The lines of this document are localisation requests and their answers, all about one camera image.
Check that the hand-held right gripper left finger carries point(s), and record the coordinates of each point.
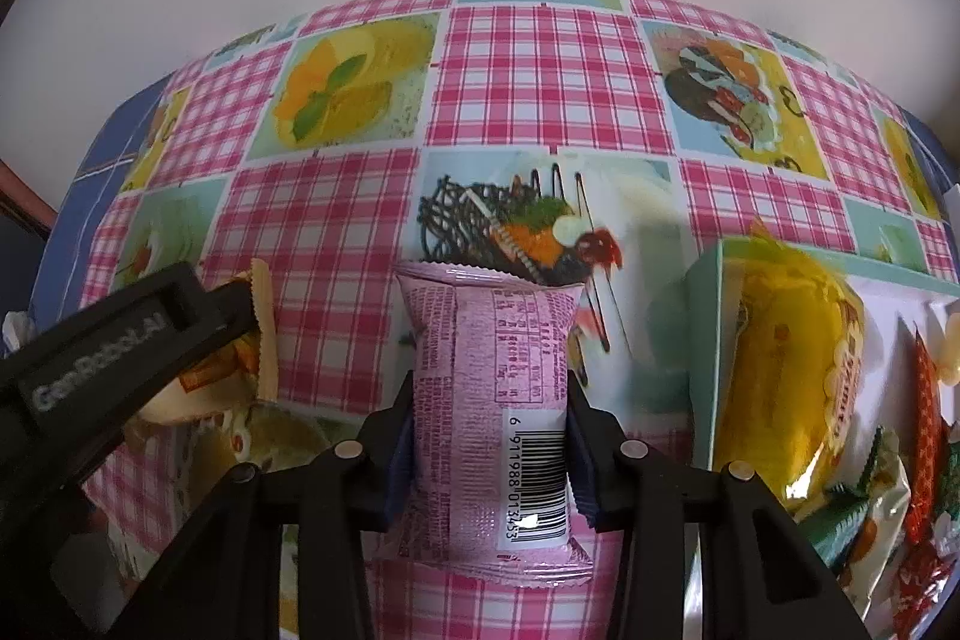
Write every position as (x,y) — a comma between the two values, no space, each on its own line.
(397,460)

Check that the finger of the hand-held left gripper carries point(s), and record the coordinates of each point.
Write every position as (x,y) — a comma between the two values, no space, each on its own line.
(236,314)

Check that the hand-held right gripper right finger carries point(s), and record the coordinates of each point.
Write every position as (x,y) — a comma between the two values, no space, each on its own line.
(581,452)

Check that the orange and cream biscuit packet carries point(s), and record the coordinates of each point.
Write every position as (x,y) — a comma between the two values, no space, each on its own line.
(225,377)

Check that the pink snack packet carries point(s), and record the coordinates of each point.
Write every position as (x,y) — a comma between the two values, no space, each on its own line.
(480,400)

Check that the large yellow snack packet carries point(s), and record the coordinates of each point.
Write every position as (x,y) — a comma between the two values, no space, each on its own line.
(795,370)

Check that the dark green snack packet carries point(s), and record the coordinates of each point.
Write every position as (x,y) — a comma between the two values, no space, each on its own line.
(836,520)

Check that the white and green snack packet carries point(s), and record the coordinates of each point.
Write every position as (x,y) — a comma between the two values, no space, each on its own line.
(881,512)

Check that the teal cardboard tray box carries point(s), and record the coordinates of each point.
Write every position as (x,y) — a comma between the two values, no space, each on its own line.
(907,310)

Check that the yellow jelly cup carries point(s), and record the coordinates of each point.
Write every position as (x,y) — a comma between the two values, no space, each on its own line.
(952,347)

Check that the brown wooden furniture edge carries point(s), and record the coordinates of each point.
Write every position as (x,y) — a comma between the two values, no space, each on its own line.
(26,197)

